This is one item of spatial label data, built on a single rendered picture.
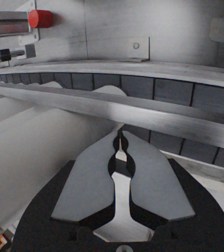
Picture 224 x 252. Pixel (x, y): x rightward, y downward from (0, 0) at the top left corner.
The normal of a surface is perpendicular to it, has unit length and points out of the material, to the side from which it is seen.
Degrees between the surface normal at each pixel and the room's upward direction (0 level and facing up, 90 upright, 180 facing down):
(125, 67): 0
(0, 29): 90
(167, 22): 0
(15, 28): 90
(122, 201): 0
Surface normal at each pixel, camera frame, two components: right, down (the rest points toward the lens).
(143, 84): -0.52, 0.43
